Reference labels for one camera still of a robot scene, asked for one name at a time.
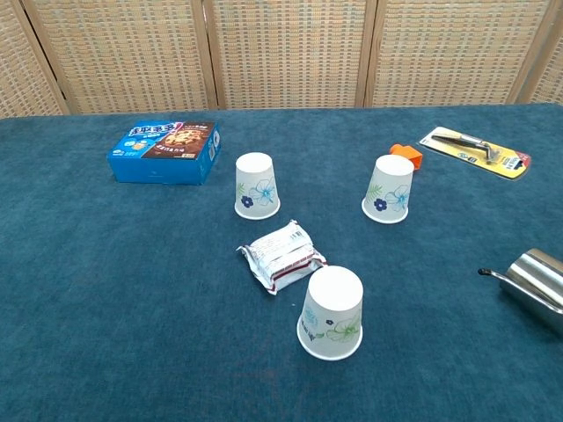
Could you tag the blue felt table cover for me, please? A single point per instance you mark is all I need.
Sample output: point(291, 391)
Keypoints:
point(132, 285)

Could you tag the white paper cup green flower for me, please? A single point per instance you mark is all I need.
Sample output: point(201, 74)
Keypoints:
point(332, 299)

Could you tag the white red snack packet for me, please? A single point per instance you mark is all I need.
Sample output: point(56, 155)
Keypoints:
point(281, 255)

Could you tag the woven rattan folding screen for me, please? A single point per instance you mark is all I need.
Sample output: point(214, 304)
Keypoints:
point(286, 53)

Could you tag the white paper cup blue flowers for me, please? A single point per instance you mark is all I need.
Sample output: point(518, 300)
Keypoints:
point(257, 176)
point(389, 180)

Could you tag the orange plastic nozzle piece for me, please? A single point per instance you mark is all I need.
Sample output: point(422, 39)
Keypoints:
point(411, 154)

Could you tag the yellow razor blister pack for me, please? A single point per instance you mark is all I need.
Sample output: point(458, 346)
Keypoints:
point(510, 160)

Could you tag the blue chocolate cookie box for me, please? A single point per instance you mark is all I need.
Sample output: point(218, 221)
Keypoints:
point(163, 171)

